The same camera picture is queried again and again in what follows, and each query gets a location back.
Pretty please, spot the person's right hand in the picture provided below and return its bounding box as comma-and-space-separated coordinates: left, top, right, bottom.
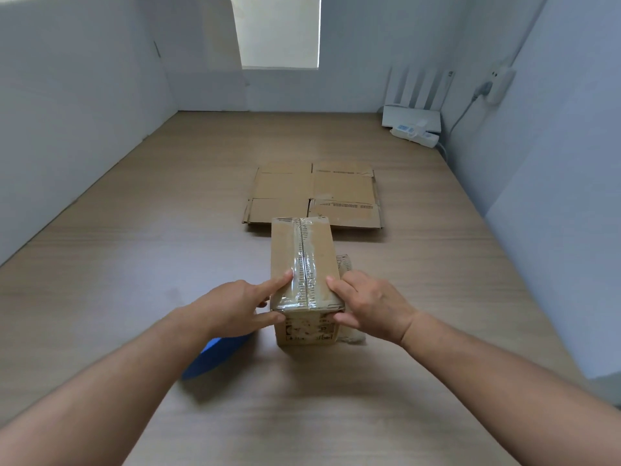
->
325, 270, 420, 346

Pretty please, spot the person's left hand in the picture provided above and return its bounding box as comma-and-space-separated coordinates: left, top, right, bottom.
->
186, 269, 294, 340

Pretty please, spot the blue tape dispenser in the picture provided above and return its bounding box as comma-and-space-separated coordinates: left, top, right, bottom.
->
182, 334, 253, 381

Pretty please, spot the picture-printed cardboard box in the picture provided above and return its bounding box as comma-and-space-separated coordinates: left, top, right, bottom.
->
270, 216, 367, 348

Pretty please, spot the plain cardboard box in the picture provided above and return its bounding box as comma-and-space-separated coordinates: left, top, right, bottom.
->
241, 162, 384, 230

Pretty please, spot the person's right forearm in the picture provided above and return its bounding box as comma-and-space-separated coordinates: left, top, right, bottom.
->
400, 310, 621, 466

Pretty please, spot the person's left forearm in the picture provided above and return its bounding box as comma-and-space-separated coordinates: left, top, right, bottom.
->
0, 305, 214, 466

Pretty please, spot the white power strip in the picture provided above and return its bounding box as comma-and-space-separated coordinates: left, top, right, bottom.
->
390, 122, 440, 149

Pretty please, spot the white router with antennas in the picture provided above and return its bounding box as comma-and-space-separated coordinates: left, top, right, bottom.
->
380, 66, 456, 131

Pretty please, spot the white foam partition board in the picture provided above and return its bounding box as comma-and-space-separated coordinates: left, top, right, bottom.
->
0, 0, 178, 265

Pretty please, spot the bright window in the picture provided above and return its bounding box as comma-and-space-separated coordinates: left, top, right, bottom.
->
229, 0, 322, 70

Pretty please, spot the grey power cable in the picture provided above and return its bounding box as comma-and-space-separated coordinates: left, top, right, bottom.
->
439, 84, 492, 163

